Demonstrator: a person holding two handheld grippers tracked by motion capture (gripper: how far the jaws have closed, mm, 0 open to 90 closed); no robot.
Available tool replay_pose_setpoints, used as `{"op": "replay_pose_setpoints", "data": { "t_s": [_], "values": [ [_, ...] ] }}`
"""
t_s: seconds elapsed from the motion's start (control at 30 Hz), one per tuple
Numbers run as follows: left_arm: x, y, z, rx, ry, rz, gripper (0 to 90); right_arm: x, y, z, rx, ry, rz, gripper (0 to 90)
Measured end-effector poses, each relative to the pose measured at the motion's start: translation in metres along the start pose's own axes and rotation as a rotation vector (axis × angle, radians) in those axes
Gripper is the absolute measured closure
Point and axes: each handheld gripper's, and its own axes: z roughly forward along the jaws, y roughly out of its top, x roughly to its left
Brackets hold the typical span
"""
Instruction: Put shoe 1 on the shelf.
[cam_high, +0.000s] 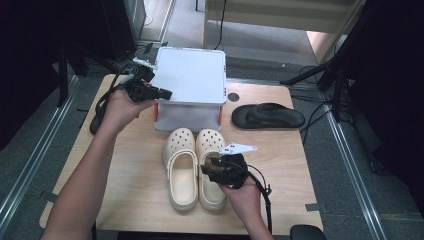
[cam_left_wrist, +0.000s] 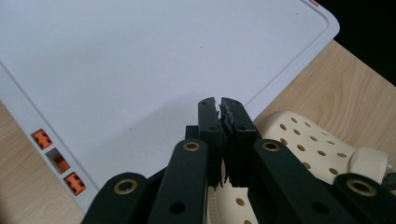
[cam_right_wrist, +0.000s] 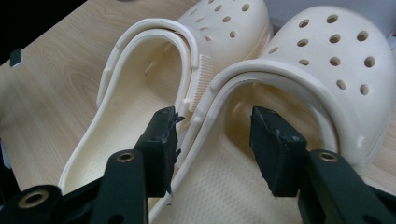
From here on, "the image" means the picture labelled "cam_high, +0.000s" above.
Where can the cream clog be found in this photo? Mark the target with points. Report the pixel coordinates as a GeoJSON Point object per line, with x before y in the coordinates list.
{"type": "Point", "coordinates": [181, 180]}
{"type": "Point", "coordinates": [210, 196]}

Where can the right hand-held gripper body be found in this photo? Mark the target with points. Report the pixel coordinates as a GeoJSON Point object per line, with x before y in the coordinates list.
{"type": "Point", "coordinates": [233, 170]}

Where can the black armrest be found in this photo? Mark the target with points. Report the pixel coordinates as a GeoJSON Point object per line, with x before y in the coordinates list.
{"type": "Point", "coordinates": [306, 233]}

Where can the dark round table grommet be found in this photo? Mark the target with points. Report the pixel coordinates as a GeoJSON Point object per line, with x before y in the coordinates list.
{"type": "Point", "coordinates": [233, 97]}

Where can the person's left hand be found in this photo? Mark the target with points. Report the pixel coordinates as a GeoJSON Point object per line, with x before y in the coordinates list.
{"type": "Point", "coordinates": [120, 111]}

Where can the black metal stand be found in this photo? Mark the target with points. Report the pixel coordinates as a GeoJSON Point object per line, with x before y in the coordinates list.
{"type": "Point", "coordinates": [62, 76]}

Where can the grey tape piece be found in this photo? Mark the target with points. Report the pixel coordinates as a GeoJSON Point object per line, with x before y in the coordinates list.
{"type": "Point", "coordinates": [50, 196]}
{"type": "Point", "coordinates": [312, 207]}

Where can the black tripod stand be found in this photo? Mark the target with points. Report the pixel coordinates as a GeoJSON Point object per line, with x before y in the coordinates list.
{"type": "Point", "coordinates": [336, 66]}

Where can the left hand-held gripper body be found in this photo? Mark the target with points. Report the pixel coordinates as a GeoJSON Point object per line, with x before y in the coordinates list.
{"type": "Point", "coordinates": [140, 90]}

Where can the person's right hand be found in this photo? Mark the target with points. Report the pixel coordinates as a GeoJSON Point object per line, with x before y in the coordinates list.
{"type": "Point", "coordinates": [245, 200]}

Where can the metal floor rail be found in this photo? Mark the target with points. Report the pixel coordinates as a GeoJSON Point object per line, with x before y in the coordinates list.
{"type": "Point", "coordinates": [36, 150]}
{"type": "Point", "coordinates": [353, 176]}

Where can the dark computer case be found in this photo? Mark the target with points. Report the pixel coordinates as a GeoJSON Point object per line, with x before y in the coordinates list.
{"type": "Point", "coordinates": [123, 23]}

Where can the beige cabinet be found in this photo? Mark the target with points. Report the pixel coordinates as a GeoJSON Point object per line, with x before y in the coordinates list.
{"type": "Point", "coordinates": [283, 15]}

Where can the white plastic storage box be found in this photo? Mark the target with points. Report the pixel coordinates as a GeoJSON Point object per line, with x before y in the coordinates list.
{"type": "Point", "coordinates": [190, 76]}

